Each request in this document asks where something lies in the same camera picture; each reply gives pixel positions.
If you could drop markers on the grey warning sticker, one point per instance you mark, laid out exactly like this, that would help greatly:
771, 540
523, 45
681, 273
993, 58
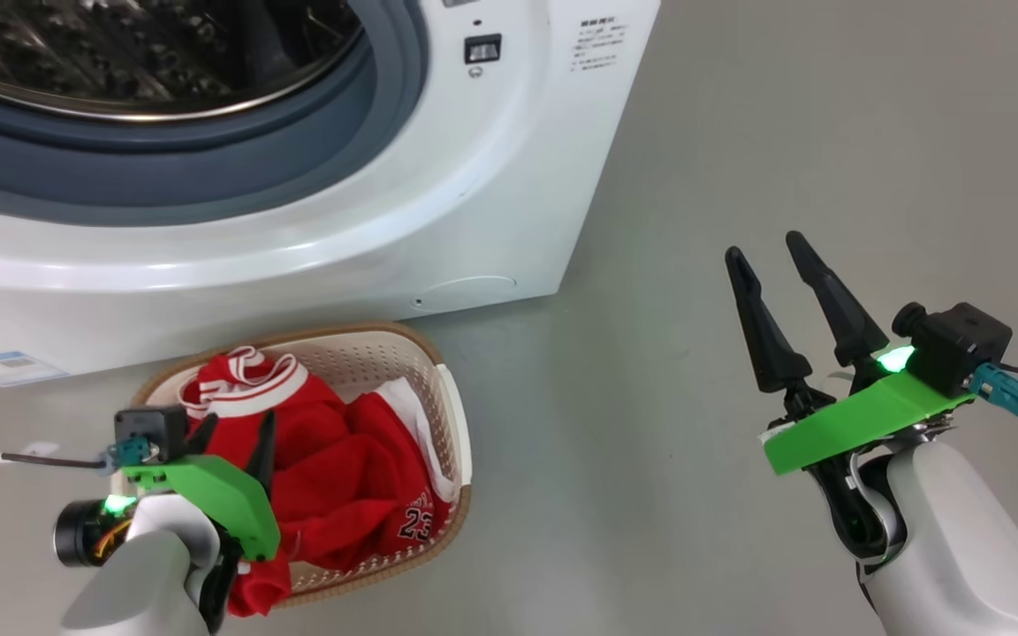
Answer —
460, 3

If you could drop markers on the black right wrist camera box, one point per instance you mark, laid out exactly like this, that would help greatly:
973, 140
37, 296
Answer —
960, 344

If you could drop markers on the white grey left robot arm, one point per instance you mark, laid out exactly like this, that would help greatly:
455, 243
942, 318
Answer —
138, 574

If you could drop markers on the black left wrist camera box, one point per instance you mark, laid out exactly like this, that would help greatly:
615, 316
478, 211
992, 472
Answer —
151, 431

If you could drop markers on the grey rubber door gasket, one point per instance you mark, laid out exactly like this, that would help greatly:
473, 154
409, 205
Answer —
253, 168

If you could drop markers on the black door lock slot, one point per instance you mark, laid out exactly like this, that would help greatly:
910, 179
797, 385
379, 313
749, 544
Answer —
482, 49

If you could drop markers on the white front-load washing machine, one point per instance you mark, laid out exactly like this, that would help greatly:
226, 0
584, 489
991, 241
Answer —
341, 256

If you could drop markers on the cream laundry basket brown rim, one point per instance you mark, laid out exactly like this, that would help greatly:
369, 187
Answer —
438, 415

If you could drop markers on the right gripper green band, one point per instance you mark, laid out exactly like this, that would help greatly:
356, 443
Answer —
854, 420

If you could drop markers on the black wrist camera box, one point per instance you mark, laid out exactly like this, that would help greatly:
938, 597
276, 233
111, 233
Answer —
151, 431
960, 344

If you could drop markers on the blue energy label sticker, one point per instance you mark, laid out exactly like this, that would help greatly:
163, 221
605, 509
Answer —
5, 367

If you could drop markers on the perforated steel washer drum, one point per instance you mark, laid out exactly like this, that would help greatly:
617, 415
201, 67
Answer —
120, 62

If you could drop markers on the red and white jersey clothes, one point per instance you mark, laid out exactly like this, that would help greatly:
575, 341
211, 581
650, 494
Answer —
341, 477

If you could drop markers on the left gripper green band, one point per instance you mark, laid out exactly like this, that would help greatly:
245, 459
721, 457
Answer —
226, 495

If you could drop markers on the round white filter cover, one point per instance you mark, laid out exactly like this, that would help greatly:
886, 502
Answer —
465, 293

